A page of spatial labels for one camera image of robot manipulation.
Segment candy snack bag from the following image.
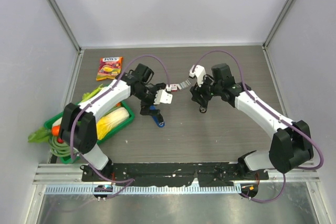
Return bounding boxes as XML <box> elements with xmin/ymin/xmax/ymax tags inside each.
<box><xmin>96</xmin><ymin>57</ymin><xmax>123</xmax><ymax>81</ymax></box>

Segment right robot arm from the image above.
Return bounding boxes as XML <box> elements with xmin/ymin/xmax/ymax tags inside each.
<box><xmin>189</xmin><ymin>63</ymin><xmax>313</xmax><ymax>179</ymax></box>

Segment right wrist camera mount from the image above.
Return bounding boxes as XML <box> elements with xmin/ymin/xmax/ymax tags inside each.
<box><xmin>188</xmin><ymin>65</ymin><xmax>206</xmax><ymax>87</ymax></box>

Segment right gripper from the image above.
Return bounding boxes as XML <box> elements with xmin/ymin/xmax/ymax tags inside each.
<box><xmin>191</xmin><ymin>73</ymin><xmax>223</xmax><ymax>105</ymax></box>

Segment orange carrot toy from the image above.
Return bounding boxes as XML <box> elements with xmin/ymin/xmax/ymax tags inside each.
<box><xmin>51</xmin><ymin>125</ymin><xmax>60</xmax><ymax>137</ymax></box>

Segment black stapler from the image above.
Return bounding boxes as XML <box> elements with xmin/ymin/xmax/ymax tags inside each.
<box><xmin>199</xmin><ymin>106</ymin><xmax>208</xmax><ymax>114</ymax></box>

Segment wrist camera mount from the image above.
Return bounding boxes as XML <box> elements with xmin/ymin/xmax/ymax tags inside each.
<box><xmin>153</xmin><ymin>90</ymin><xmax>173</xmax><ymax>105</ymax></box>
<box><xmin>188</xmin><ymin>65</ymin><xmax>206</xmax><ymax>87</ymax></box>

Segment napa cabbage toy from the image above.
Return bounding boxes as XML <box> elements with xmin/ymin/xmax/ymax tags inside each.
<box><xmin>96</xmin><ymin>106</ymin><xmax>129</xmax><ymax>140</ymax></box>

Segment blue stapler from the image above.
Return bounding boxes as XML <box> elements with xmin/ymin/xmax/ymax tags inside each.
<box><xmin>150</xmin><ymin>105</ymin><xmax>165</xmax><ymax>127</ymax></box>

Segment silver staple strips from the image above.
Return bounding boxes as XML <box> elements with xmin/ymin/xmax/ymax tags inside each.
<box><xmin>177</xmin><ymin>80</ymin><xmax>191</xmax><ymax>90</ymax></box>

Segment green plastic tray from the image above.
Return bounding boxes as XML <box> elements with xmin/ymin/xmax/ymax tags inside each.
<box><xmin>44</xmin><ymin>101</ymin><xmax>134</xmax><ymax>164</ymax></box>

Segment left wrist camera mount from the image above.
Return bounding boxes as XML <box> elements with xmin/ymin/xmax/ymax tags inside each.
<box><xmin>153</xmin><ymin>90</ymin><xmax>173</xmax><ymax>105</ymax></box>

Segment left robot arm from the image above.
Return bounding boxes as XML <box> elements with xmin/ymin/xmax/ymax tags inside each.
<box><xmin>58</xmin><ymin>63</ymin><xmax>173</xmax><ymax>182</ymax></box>

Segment green leafy vegetable toy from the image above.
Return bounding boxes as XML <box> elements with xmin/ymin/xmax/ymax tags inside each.
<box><xmin>28</xmin><ymin>127</ymin><xmax>52</xmax><ymax>143</ymax></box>

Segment red white staple box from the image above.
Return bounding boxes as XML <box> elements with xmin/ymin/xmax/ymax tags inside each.
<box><xmin>165</xmin><ymin>84</ymin><xmax>179</xmax><ymax>92</ymax></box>

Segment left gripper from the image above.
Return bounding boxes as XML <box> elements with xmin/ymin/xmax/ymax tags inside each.
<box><xmin>134</xmin><ymin>84</ymin><xmax>166</xmax><ymax>116</ymax></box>

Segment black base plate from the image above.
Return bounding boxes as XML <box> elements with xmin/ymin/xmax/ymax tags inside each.
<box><xmin>81</xmin><ymin>161</ymin><xmax>270</xmax><ymax>187</ymax></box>

